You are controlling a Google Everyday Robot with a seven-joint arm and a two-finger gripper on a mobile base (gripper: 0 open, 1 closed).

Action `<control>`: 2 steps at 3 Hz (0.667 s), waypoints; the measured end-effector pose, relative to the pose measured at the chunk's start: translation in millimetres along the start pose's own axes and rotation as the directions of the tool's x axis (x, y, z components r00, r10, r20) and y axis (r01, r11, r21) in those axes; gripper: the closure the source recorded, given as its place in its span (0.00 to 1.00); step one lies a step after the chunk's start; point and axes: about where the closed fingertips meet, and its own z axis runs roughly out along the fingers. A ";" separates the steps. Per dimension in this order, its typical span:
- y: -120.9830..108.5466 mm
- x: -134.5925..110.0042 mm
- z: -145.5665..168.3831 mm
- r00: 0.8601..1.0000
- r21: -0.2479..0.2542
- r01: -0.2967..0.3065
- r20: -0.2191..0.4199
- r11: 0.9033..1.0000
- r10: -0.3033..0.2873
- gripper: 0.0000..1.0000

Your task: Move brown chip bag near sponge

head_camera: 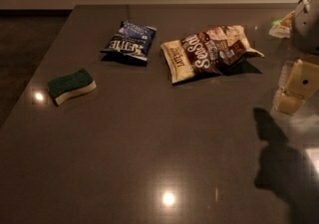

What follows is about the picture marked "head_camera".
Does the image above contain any blue Kettle chip bag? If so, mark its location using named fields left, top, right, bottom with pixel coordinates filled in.
left=101, top=21, right=157, bottom=62

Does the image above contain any green and white snack bag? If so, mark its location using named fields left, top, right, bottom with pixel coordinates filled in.
left=269, top=11, right=294, bottom=39

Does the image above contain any brown and cream chip bag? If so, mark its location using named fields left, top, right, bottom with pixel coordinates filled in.
left=160, top=25, right=264, bottom=84

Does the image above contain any green and yellow sponge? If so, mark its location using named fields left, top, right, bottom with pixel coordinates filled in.
left=48, top=68, right=97, bottom=106

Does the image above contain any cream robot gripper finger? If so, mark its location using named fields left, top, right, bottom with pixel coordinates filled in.
left=273, top=55, right=319, bottom=114

